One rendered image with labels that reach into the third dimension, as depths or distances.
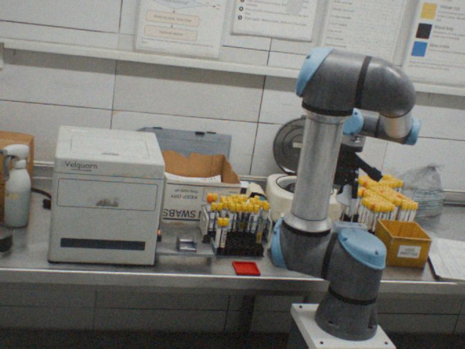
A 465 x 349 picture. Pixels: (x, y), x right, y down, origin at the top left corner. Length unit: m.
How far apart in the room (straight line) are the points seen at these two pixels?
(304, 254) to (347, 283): 0.12
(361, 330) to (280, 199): 0.69
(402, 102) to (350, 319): 0.51
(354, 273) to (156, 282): 0.55
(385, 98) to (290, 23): 0.99
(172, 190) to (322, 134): 0.72
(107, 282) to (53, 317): 0.88
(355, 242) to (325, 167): 0.19
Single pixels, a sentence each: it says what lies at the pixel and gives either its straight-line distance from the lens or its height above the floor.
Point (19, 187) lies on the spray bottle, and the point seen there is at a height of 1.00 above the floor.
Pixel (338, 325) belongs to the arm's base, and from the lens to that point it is 1.61.
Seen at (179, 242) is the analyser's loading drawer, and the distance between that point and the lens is 1.84.
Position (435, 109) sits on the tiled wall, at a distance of 2.67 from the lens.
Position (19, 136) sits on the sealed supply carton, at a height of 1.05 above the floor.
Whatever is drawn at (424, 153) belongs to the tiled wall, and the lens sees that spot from 2.70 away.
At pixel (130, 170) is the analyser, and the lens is 1.73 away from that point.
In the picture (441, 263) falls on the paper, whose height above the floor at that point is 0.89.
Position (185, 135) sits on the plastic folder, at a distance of 2.37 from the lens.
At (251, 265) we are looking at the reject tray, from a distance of 1.92.
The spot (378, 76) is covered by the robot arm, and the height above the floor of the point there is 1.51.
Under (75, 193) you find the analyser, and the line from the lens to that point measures 1.75.
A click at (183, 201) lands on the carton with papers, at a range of 2.10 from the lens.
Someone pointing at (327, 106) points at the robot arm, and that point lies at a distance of 1.45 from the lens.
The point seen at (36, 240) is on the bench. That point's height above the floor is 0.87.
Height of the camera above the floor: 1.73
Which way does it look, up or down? 19 degrees down
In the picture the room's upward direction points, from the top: 9 degrees clockwise
